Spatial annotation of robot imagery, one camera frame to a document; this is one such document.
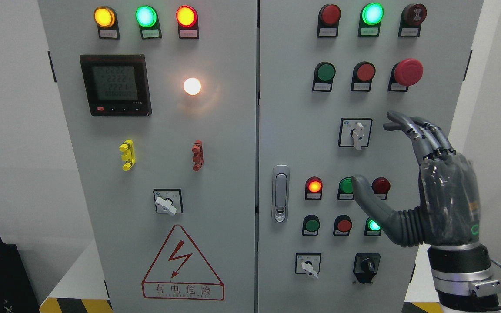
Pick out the gray robotic hand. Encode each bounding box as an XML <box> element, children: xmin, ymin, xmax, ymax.
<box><xmin>351</xmin><ymin>110</ymin><xmax>481</xmax><ymax>247</ymax></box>

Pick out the gray rotary switch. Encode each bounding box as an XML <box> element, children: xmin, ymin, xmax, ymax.
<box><xmin>338</xmin><ymin>117</ymin><xmax>373</xmax><ymax>150</ymax></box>
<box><xmin>295</xmin><ymin>252</ymin><xmax>321</xmax><ymax>279</ymax></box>

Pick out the dark red indicator light middle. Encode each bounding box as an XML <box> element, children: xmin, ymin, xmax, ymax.
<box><xmin>371</xmin><ymin>177</ymin><xmax>391</xmax><ymax>195</ymax></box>

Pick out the lit green push button lower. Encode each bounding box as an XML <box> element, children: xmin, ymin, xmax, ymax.
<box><xmin>364</xmin><ymin>218</ymin><xmax>381</xmax><ymax>236</ymax></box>

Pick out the green indicator light middle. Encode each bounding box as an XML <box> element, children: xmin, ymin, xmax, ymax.
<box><xmin>338</xmin><ymin>177</ymin><xmax>353</xmax><ymax>194</ymax></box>

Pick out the green indicator light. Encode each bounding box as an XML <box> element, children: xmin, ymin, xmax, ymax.
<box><xmin>338</xmin><ymin>177</ymin><xmax>353</xmax><ymax>194</ymax></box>
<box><xmin>361</xmin><ymin>2</ymin><xmax>384</xmax><ymax>26</ymax></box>
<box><xmin>135</xmin><ymin>5</ymin><xmax>157</xmax><ymax>28</ymax></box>

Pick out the red push button lower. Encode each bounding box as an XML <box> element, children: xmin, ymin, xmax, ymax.
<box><xmin>333</xmin><ymin>215</ymin><xmax>353</xmax><ymax>236</ymax></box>

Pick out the red push button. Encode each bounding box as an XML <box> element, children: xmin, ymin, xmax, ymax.
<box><xmin>333</xmin><ymin>215</ymin><xmax>353</xmax><ymax>236</ymax></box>
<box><xmin>353</xmin><ymin>62</ymin><xmax>376</xmax><ymax>83</ymax></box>

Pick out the lit red indicator light middle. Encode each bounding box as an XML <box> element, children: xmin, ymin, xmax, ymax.
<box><xmin>306</xmin><ymin>176</ymin><xmax>323</xmax><ymax>194</ymax></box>

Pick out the red emergency stop button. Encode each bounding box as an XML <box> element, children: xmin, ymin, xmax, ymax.
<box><xmin>393</xmin><ymin>58</ymin><xmax>424</xmax><ymax>87</ymax></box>

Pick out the red push button upper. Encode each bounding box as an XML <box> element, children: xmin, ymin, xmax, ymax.
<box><xmin>353</xmin><ymin>62</ymin><xmax>376</xmax><ymax>83</ymax></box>

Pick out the green push button upper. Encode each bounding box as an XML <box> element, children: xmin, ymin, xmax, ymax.
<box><xmin>314</xmin><ymin>62</ymin><xmax>336</xmax><ymax>83</ymax></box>

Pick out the dark red buzzer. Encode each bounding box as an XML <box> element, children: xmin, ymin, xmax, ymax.
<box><xmin>402</xmin><ymin>3</ymin><xmax>427</xmax><ymax>27</ymax></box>

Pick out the green indicator light top right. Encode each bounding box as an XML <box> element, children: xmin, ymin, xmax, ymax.
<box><xmin>361</xmin><ymin>2</ymin><xmax>384</xmax><ymax>26</ymax></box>

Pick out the red indicator light top right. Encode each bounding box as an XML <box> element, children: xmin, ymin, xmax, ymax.
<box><xmin>318</xmin><ymin>4</ymin><xmax>341</xmax><ymax>27</ymax></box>

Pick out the red toggle clamp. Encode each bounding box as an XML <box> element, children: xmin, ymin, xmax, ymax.
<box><xmin>191</xmin><ymin>140</ymin><xmax>204</xmax><ymax>172</ymax></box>

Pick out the gray electrical cabinet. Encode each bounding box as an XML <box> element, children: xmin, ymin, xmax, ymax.
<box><xmin>38</xmin><ymin>0</ymin><xmax>483</xmax><ymax>313</ymax></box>

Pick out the red electric hazard warning sticker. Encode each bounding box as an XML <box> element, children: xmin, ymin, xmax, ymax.
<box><xmin>141</xmin><ymin>224</ymin><xmax>225</xmax><ymax>301</ymax></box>

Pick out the white glowing indicator light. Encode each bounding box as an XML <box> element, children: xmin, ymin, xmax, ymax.
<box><xmin>183</xmin><ymin>77</ymin><xmax>202</xmax><ymax>97</ymax></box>

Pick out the yellow toggle clamp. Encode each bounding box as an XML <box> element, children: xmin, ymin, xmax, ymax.
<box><xmin>119</xmin><ymin>139</ymin><xmax>136</xmax><ymax>172</ymax></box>

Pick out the red indicator light top left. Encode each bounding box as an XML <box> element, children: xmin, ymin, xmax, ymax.
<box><xmin>176</xmin><ymin>5</ymin><xmax>197</xmax><ymax>28</ymax></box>

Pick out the black digital power meter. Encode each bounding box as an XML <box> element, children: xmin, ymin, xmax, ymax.
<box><xmin>80</xmin><ymin>54</ymin><xmax>152</xmax><ymax>117</ymax></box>

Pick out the green indicator light top left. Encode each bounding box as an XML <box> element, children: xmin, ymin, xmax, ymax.
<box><xmin>135</xmin><ymin>5</ymin><xmax>157</xmax><ymax>28</ymax></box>

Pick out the yellow indicator light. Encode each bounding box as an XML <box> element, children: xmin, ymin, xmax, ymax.
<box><xmin>93</xmin><ymin>6</ymin><xmax>117</xmax><ymax>28</ymax></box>

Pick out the black box with antenna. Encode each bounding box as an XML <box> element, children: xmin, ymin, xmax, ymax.
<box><xmin>0</xmin><ymin>236</ymin><xmax>39</xmax><ymax>313</ymax></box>

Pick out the black rotary selector switch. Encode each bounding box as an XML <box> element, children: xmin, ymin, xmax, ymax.
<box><xmin>353</xmin><ymin>253</ymin><xmax>381</xmax><ymax>284</ymax></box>

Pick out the silver door handle lock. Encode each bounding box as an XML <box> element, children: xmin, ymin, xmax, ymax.
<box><xmin>272</xmin><ymin>164</ymin><xmax>290</xmax><ymax>223</ymax></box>

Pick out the gray rotary switch left door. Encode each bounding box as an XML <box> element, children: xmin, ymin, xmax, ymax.
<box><xmin>153</xmin><ymin>188</ymin><xmax>184</xmax><ymax>216</ymax></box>

